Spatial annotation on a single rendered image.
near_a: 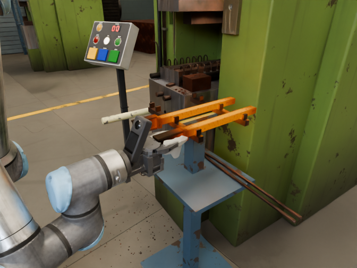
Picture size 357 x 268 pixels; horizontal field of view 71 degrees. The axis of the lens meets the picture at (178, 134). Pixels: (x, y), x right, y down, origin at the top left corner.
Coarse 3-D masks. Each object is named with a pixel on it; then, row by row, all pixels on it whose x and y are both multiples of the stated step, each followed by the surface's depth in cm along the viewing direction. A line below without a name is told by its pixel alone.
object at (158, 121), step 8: (200, 104) 95; (208, 104) 95; (216, 104) 96; (224, 104) 99; (176, 112) 88; (184, 112) 88; (192, 112) 90; (200, 112) 93; (152, 120) 82; (160, 120) 82; (168, 120) 85; (152, 128) 83
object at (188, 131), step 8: (232, 112) 88; (240, 112) 88; (248, 112) 90; (208, 120) 82; (216, 120) 82; (224, 120) 84; (232, 120) 86; (176, 128) 75; (184, 128) 75; (192, 128) 76; (200, 128) 78; (208, 128) 80; (152, 136) 71; (160, 136) 71; (168, 136) 71; (176, 136) 74
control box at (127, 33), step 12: (96, 24) 170; (108, 24) 164; (120, 24) 159; (132, 24) 156; (96, 36) 168; (108, 36) 163; (120, 36) 158; (132, 36) 159; (108, 48) 162; (120, 48) 157; (132, 48) 161; (84, 60) 172; (96, 60) 166; (120, 60) 156
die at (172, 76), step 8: (184, 64) 140; (200, 64) 140; (208, 64) 143; (216, 64) 144; (160, 72) 145; (168, 72) 137; (176, 72) 130; (192, 72) 133; (200, 72) 136; (168, 80) 139; (176, 80) 132
